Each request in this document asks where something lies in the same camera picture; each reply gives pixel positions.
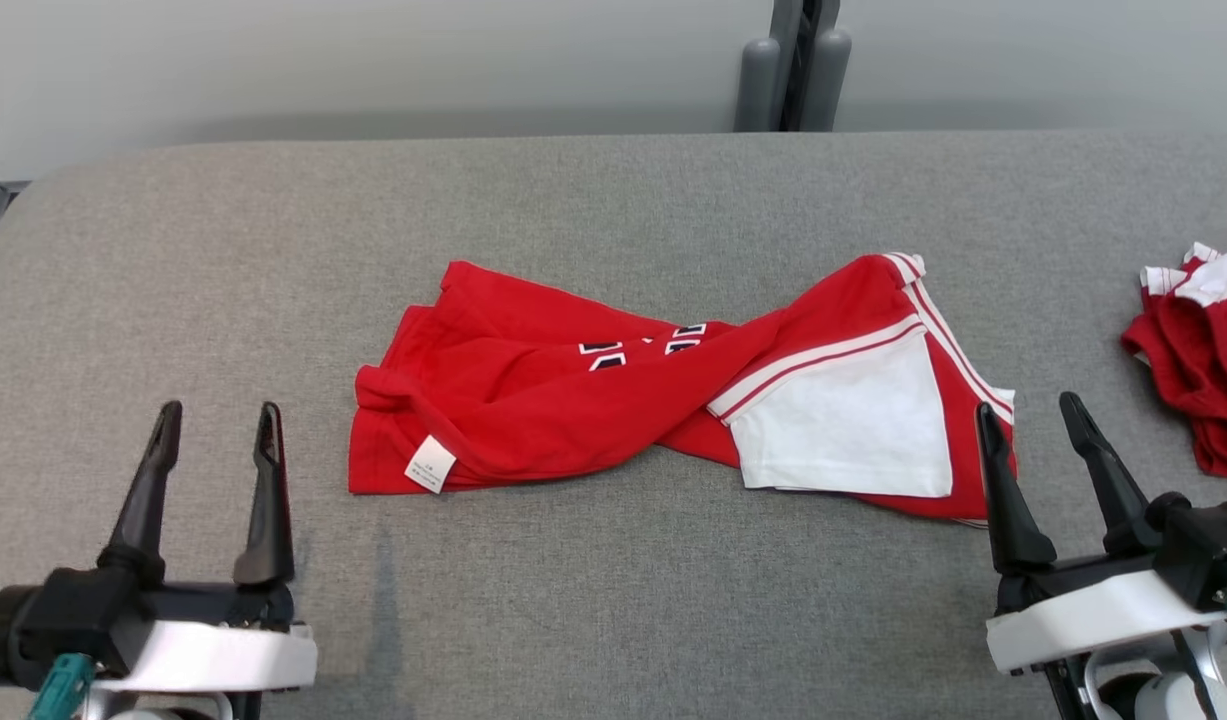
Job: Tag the grey metal partition post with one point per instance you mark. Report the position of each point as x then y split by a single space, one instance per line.
793 60

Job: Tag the red shorts with white stripe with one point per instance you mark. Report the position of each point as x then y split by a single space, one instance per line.
1203 370

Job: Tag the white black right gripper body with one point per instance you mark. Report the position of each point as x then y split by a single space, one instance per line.
1083 620

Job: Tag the red white basketball jersey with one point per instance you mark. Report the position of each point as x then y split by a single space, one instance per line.
533 400

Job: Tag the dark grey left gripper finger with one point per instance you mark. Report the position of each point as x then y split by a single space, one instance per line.
148 500
271 500

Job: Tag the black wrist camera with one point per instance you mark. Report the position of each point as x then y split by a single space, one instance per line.
1208 550
63 620

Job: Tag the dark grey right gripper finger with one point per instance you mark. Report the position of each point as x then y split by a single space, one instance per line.
1013 510
1108 480

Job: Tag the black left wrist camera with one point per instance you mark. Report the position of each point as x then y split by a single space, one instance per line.
63 620

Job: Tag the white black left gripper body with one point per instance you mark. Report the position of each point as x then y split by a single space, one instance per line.
223 655

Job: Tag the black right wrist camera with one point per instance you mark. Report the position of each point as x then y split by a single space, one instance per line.
1208 550

